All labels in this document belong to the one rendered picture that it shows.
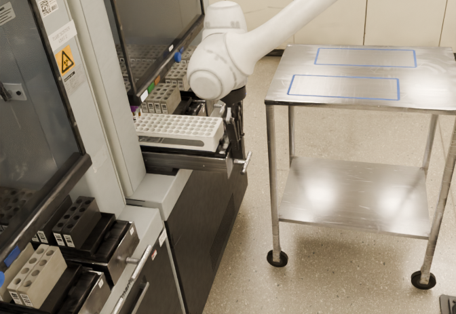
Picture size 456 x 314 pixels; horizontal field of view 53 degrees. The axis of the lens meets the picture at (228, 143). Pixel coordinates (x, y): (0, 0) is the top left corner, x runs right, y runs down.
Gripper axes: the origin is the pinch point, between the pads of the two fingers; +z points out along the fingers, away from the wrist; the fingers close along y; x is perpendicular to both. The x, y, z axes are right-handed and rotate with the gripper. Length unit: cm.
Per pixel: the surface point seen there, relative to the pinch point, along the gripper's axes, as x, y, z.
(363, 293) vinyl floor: 39, -19, 80
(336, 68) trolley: 24, -48, -2
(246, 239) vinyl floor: -12, -38, 80
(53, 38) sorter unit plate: -26, 30, -45
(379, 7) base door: 41, -229, 39
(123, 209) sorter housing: -26.5, 23.2, 6.4
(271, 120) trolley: 4.9, -24.4, 5.9
